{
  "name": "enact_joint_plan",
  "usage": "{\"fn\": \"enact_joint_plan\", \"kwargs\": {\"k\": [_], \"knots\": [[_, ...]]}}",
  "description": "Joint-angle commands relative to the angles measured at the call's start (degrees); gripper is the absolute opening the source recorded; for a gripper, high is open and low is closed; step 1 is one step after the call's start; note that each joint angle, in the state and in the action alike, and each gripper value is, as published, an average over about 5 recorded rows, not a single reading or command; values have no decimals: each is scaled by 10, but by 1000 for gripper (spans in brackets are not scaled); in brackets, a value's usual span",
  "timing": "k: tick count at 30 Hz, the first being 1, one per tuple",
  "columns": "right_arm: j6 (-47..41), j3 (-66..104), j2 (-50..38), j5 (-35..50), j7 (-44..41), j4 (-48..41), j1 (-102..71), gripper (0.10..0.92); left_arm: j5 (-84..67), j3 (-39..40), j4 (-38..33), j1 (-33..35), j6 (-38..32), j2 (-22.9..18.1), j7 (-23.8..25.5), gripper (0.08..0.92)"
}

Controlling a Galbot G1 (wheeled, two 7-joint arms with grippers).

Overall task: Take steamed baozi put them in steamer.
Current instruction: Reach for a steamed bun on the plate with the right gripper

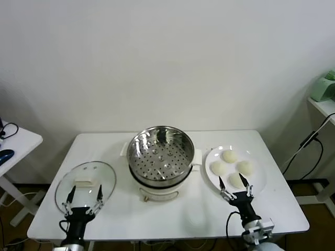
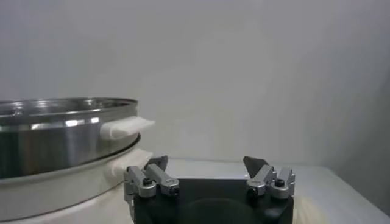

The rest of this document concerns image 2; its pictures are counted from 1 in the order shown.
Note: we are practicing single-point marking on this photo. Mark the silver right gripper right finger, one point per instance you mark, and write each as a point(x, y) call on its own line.
point(268, 178)

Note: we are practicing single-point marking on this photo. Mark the white electric cooker pot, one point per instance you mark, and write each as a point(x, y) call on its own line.
point(61, 194)

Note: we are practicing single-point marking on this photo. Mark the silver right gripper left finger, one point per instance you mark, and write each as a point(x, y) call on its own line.
point(138, 179)

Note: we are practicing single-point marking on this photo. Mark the stainless steel steamer basket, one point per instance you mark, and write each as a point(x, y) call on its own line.
point(55, 143)

